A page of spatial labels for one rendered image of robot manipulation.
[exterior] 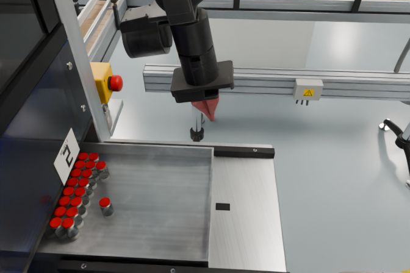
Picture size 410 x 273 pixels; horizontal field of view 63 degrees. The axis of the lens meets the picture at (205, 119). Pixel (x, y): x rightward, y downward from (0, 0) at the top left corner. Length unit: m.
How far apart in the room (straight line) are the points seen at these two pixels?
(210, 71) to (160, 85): 1.15
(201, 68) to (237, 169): 0.32
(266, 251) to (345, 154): 1.50
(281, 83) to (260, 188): 0.96
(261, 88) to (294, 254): 0.78
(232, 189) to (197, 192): 0.08
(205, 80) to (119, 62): 2.25
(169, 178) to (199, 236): 0.15
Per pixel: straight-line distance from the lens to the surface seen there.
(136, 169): 0.78
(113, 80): 0.82
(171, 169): 0.77
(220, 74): 0.55
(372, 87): 1.77
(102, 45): 1.14
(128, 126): 2.17
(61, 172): 0.64
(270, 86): 1.66
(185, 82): 0.55
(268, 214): 0.72
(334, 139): 2.18
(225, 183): 0.75
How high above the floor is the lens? 1.48
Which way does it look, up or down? 43 degrees down
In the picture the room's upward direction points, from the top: straight up
